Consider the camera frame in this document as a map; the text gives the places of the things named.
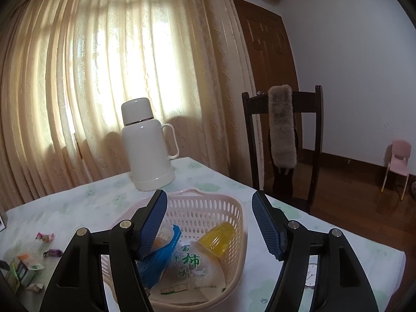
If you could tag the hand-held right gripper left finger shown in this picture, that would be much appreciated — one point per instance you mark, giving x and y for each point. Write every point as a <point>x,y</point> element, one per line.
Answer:
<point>151,230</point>

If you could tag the small pink chair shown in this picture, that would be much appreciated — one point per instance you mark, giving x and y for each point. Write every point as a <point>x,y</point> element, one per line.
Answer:
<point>400,149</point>

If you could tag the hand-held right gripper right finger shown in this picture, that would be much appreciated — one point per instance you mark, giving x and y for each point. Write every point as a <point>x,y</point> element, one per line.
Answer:
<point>268,227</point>

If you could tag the white thermos jug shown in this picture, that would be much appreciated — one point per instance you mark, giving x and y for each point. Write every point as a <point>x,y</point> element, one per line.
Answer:
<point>146,156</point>

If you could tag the orange snack packet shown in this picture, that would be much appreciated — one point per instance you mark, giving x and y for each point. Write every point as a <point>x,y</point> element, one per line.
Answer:
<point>164,235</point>

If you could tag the wristwatch with white dial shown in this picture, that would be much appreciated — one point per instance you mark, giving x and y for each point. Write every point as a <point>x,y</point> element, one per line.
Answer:
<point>311,276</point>

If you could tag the small green carton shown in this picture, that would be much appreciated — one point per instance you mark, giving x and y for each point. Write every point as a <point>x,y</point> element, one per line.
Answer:
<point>22,269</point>

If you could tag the purple candy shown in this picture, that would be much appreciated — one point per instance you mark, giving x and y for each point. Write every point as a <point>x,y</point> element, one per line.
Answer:
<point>53,252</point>

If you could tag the white persimmon cake packet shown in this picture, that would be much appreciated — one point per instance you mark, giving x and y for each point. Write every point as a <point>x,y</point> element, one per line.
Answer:
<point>191,273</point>

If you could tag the pink wrapped candy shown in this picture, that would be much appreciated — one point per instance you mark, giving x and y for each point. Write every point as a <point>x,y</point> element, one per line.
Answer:
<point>45,236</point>

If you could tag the brown wooden door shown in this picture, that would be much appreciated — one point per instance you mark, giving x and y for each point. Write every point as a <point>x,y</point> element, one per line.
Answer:
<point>266,55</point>

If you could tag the cream patterned curtain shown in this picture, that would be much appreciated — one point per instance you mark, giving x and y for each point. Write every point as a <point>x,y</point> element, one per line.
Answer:
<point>97,71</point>

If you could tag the grey furry cloth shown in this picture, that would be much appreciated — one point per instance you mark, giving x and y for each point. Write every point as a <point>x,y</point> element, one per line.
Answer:
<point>281,126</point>

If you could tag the blue snack packet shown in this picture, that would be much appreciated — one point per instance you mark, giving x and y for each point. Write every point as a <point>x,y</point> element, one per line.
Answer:
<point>156,266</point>

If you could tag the yellow jelly cup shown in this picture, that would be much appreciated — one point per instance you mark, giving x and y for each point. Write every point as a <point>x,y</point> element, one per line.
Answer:
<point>217,237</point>

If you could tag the pink plastic basket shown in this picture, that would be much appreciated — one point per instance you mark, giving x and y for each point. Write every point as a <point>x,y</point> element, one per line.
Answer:
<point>208,208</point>

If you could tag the green printed tablecloth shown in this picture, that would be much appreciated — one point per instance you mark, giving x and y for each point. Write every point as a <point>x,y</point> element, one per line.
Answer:
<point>81,208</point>

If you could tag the white wrapped candy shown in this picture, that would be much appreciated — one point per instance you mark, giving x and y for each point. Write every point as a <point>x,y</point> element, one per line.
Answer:
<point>35,287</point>

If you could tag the dark wooden chair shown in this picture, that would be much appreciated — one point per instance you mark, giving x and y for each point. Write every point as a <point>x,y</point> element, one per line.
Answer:
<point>250,130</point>

